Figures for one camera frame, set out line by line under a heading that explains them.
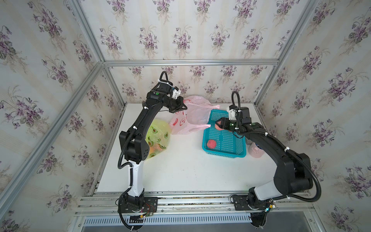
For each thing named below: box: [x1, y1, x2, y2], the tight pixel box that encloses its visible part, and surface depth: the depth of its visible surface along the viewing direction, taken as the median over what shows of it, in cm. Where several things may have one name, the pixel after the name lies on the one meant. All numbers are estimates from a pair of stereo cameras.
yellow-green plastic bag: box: [145, 118, 172, 160], surface depth 87 cm
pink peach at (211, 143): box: [206, 139, 217, 149], surface depth 93 cm
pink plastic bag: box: [169, 95, 220, 135], surface depth 90 cm
